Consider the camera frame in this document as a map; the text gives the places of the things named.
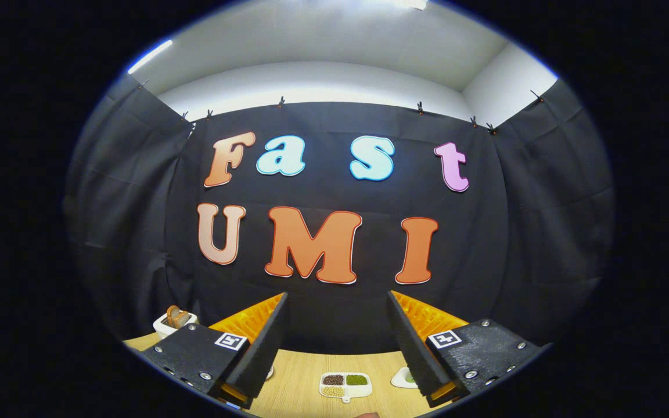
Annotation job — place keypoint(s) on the green mung beans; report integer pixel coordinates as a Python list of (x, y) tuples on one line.
[(356, 379)]

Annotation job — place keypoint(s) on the yellow soybeans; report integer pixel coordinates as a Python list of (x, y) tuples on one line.
[(333, 391)]

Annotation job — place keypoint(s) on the brown toast slice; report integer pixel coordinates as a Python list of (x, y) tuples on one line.
[(182, 318), (172, 314)]

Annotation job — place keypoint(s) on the white divided bean dish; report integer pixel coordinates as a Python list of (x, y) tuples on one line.
[(360, 392)]

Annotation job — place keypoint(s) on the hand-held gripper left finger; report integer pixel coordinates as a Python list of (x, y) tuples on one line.
[(262, 354)]

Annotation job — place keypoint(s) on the dark red beans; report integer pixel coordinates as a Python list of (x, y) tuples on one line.
[(333, 379)]

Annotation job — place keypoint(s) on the row of black cloth clips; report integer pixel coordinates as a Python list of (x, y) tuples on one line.
[(281, 102)]

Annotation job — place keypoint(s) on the small white saucer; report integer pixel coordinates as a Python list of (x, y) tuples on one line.
[(399, 379)]

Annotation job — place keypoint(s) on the white toaster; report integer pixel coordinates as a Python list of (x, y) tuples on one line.
[(163, 328)]

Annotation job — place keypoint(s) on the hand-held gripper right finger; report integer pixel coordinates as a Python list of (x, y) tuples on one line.
[(413, 351)]

